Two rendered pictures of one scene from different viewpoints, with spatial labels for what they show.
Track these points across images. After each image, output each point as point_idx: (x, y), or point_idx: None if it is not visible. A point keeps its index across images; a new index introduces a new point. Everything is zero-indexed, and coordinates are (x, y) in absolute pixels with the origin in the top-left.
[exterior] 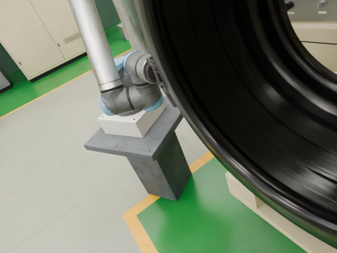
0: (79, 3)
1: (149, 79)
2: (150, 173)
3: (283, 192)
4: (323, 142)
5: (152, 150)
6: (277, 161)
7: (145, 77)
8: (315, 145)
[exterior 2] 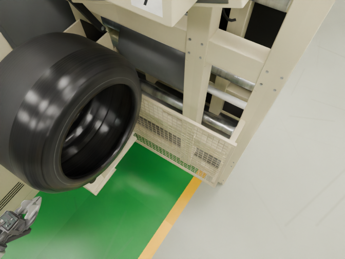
0: None
1: (3, 251)
2: None
3: (111, 153)
4: (80, 147)
5: None
6: (90, 162)
7: (3, 252)
8: (81, 149)
